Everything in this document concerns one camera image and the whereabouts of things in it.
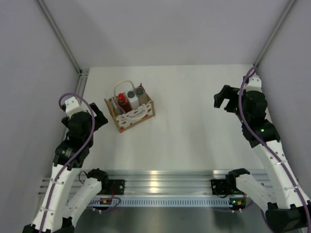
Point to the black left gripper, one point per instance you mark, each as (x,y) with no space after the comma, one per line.
(100,120)

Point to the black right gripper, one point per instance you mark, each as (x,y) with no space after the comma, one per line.
(227,93)

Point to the burlap watermelon canvas bag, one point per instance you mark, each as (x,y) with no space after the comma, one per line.
(128,120)

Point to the red liquid bottle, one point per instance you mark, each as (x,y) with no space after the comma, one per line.
(123,103)

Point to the white lotion bottle black cap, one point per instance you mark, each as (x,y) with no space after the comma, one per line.
(133,100)

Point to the clear bottle black cap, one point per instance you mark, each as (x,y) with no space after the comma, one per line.
(142,96)

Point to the white sachet packet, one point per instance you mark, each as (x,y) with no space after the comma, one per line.
(116,107)

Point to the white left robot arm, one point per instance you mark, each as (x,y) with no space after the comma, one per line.
(59,213)

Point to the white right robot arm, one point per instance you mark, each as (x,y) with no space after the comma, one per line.
(287,207)

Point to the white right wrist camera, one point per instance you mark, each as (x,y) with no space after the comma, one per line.
(254,84)

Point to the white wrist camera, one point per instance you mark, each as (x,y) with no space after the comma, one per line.
(254,84)
(72,107)

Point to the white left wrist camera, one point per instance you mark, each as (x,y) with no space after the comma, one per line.
(72,107)

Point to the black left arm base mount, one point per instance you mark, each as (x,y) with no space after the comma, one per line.
(115,187)

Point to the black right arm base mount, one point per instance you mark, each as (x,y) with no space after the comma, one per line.
(220,188)

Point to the aluminium front rail frame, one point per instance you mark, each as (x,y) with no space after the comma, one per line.
(171,183)

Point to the slotted grey cable duct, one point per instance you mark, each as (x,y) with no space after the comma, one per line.
(168,202)

